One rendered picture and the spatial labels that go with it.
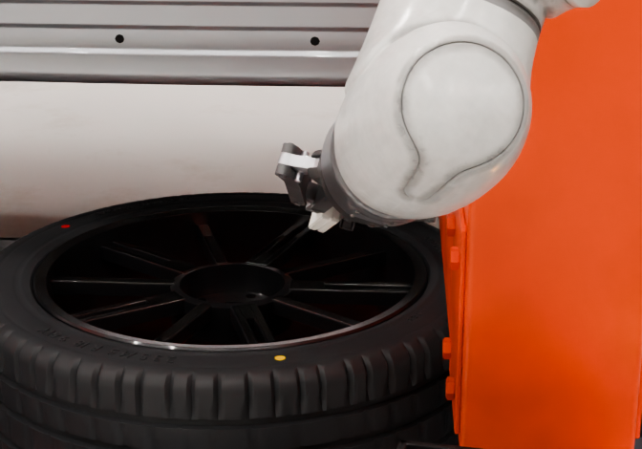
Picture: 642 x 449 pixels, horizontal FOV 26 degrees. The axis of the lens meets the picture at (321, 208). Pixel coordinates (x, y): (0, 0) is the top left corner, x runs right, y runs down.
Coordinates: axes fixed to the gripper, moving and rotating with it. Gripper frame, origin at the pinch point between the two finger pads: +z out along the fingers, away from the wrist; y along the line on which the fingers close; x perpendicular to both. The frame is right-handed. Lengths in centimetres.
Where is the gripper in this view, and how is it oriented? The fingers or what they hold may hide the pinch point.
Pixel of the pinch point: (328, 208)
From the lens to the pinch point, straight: 116.2
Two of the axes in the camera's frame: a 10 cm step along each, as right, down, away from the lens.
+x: 2.6, -9.5, 1.9
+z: -1.8, 1.5, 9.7
